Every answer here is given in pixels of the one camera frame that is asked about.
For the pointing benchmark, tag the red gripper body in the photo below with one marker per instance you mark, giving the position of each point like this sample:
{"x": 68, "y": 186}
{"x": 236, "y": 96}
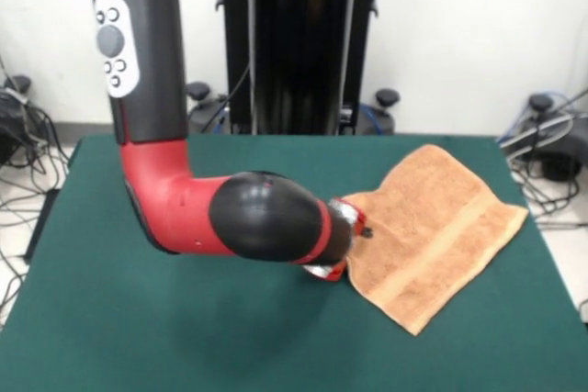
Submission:
{"x": 360, "y": 220}

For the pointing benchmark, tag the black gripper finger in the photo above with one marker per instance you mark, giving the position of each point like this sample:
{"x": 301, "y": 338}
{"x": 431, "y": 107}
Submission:
{"x": 367, "y": 231}

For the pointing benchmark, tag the tan terry towel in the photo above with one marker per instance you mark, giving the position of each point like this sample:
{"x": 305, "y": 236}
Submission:
{"x": 436, "y": 245}

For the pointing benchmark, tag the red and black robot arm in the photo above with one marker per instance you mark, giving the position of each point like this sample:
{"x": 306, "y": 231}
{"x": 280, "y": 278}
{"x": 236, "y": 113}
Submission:
{"x": 184, "y": 208}

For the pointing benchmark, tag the black round foot knob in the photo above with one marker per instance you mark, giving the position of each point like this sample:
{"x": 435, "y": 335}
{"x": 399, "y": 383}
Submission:
{"x": 198, "y": 90}
{"x": 388, "y": 97}
{"x": 542, "y": 102}
{"x": 19, "y": 83}

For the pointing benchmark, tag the dark green tablecloth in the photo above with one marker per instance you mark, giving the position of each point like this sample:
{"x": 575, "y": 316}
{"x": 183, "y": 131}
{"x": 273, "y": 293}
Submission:
{"x": 138, "y": 318}

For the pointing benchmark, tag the dark stand base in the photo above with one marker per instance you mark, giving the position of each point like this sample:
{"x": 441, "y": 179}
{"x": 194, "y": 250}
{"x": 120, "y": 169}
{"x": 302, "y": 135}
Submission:
{"x": 9, "y": 130}

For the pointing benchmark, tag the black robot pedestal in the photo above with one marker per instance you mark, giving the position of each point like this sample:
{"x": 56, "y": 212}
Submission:
{"x": 298, "y": 43}

